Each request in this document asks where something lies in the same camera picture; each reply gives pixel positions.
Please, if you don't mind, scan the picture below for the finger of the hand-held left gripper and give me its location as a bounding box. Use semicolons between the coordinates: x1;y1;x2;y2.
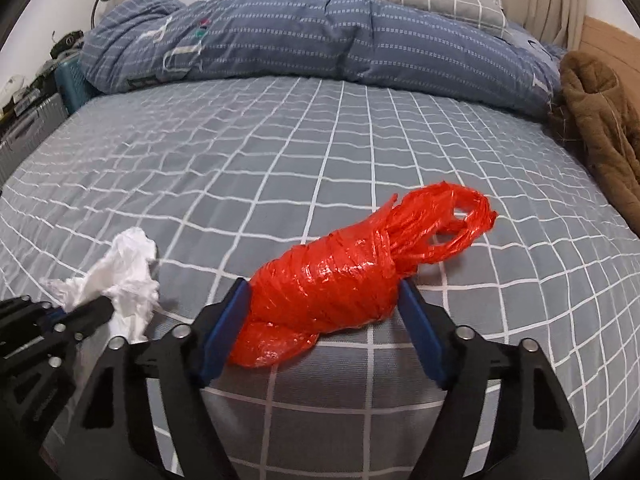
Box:
30;294;115;348
0;296;68;328

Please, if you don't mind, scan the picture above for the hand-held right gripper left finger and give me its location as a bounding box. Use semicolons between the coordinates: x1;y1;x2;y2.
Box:
42;277;251;480

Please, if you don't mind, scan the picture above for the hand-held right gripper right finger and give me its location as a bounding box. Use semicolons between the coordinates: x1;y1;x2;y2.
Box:
399;278;601;480

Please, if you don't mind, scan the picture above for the white tissue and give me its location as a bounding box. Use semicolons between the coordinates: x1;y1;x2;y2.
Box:
40;226;162;346

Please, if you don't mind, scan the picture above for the red plastic bag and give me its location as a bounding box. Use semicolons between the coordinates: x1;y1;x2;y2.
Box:
227;180;498;368

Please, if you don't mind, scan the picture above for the silver suitcase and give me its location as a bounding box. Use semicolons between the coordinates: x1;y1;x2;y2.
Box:
0;92;68;186

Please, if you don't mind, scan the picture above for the grey checked bed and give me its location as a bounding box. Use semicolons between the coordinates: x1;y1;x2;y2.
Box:
0;75;640;480

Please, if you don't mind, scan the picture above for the teal suitcase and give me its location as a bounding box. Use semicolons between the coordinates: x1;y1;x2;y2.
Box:
54;57;96;113

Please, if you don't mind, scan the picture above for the white round device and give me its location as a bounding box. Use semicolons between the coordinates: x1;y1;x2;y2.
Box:
0;74;26;98

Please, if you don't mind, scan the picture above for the black device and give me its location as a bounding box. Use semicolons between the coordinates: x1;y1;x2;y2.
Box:
50;30;83;53

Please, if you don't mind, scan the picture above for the brown fleece coat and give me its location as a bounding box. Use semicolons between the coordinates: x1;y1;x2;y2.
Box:
547;50;640;238

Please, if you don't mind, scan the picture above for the blue striped quilt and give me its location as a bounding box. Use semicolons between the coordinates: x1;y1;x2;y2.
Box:
80;0;563;121

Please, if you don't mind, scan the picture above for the light blue pillow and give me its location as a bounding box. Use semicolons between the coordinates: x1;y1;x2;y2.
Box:
502;22;566;56

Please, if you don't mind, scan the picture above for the wooden headboard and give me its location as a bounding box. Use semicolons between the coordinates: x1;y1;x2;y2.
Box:
565;15;640;66

